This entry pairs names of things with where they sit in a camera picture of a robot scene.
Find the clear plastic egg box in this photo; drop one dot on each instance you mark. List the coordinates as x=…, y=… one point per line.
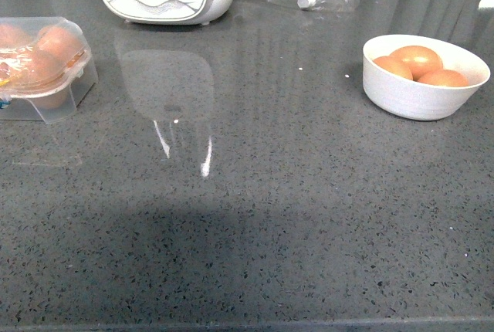
x=79, y=75

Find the brown carried egg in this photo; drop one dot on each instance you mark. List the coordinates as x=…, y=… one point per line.
x=40, y=74

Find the brown egg bowl left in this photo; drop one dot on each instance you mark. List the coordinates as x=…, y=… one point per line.
x=394, y=66

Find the brown egg bowl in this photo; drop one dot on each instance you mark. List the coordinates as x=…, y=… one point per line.
x=394, y=66
x=419, y=59
x=444, y=77

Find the brown egg bowl back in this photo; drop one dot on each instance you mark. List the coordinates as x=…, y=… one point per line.
x=419, y=59

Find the brown egg bowl right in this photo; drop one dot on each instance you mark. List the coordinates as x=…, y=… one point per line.
x=444, y=77

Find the brown egg back right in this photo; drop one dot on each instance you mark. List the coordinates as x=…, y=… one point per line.
x=59, y=43

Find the brown egg back left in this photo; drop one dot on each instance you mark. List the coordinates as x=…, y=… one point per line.
x=12, y=36

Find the white ceramic bowl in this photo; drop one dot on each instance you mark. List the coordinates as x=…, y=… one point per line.
x=418, y=101

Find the blue rubber band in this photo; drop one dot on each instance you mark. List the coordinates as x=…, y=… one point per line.
x=4, y=104

